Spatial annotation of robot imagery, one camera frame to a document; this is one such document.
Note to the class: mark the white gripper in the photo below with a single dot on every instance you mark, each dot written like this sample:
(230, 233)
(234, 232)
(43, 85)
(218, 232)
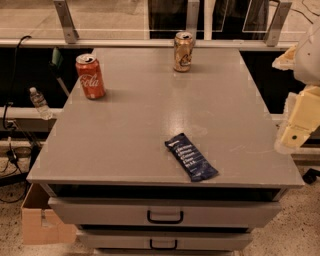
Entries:
(308, 63)

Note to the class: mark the blue rxbar blueberry wrapper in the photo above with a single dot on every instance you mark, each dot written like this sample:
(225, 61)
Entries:
(190, 158)

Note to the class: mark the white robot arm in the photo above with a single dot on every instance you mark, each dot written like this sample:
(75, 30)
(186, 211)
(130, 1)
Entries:
(301, 114)

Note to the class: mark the gold soda can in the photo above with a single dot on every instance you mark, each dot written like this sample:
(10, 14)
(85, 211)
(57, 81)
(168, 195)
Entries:
(183, 46)

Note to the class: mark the red coke can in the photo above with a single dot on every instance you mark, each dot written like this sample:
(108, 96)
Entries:
(90, 76)

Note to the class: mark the grey drawer cabinet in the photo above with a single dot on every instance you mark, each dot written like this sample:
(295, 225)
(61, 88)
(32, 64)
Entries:
(114, 147)

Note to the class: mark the lower grey drawer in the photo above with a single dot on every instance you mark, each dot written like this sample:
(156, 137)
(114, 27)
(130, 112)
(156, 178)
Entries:
(160, 240)

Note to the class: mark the grey drawer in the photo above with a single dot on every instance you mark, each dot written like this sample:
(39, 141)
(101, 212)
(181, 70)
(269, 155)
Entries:
(164, 212)
(160, 240)

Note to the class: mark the upper grey drawer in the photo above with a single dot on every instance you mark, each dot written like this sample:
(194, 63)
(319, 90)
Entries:
(164, 212)

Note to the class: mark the clear plastic water bottle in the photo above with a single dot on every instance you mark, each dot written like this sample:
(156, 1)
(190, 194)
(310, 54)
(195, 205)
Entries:
(41, 105)

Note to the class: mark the brown cardboard box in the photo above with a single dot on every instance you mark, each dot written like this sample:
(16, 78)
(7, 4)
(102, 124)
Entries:
(40, 224)

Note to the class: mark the right metal railing bracket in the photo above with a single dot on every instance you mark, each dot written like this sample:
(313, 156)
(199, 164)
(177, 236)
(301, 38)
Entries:
(280, 14)

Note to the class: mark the metal railing bracket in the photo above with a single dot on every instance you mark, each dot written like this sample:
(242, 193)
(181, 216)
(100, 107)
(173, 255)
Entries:
(280, 14)
(70, 33)

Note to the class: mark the middle metal railing post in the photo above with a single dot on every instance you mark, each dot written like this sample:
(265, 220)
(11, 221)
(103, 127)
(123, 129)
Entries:
(192, 16)

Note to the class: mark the left metal railing bracket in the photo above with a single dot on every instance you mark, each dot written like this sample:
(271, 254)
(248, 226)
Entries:
(70, 33)

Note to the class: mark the green handled tool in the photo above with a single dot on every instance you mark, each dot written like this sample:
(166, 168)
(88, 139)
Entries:
(55, 65)

